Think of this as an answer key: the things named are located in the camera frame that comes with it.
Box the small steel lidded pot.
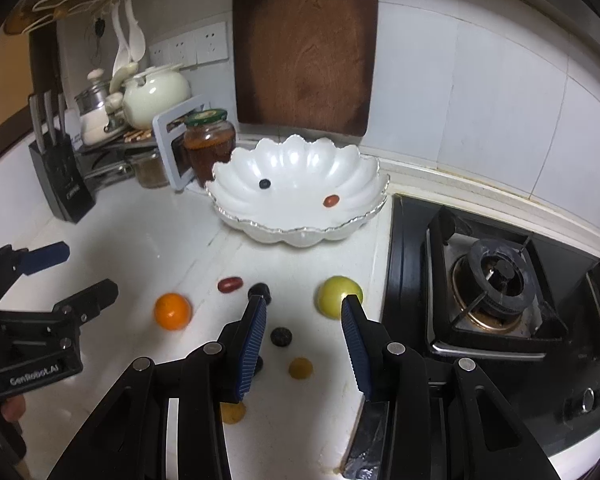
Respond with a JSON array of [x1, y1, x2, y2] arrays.
[[74, 68, 110, 117]]

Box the glass jar green lid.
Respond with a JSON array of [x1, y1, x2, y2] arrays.
[[183, 108, 236, 188]]

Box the black gas stove top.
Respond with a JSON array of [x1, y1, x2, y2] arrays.
[[339, 194, 600, 480]]

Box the tan longan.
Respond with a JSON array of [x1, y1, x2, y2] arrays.
[[288, 356, 314, 380], [220, 402, 247, 425]]

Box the white hanging spoon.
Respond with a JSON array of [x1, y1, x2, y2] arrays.
[[124, 0, 146, 63]]

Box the green round fruit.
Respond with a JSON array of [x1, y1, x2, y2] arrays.
[[315, 275, 364, 320]]

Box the person's left hand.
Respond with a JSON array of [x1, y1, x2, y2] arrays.
[[1, 394, 27, 424]]

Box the orange mandarin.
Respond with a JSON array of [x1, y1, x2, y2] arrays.
[[154, 292, 193, 332]]

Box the small glass spice jar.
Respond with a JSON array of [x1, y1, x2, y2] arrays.
[[129, 151, 169, 188]]

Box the white scalloped fruit bowl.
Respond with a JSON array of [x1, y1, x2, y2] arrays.
[[206, 134, 390, 248]]

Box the brown wooden cutting board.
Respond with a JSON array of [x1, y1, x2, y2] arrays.
[[233, 0, 378, 136]]

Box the black knife block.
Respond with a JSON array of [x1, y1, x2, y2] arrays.
[[29, 90, 95, 224]]

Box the dark plum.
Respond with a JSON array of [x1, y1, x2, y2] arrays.
[[253, 356, 264, 376], [247, 283, 272, 306]]

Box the cream ceramic pot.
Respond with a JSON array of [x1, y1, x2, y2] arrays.
[[122, 64, 192, 130]]

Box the white wall power outlets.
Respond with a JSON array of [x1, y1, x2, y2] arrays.
[[149, 22, 230, 67]]

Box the white plastic rack frame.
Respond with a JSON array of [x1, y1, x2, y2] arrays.
[[152, 96, 208, 192]]

